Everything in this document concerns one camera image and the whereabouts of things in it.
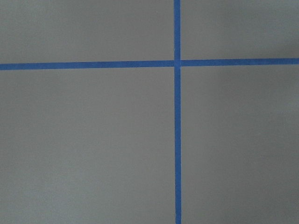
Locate blue tape line lengthwise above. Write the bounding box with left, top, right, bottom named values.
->
left=173, top=0, right=182, bottom=224

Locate blue tape line crosswise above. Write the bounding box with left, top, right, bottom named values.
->
left=0, top=58, right=299, bottom=70

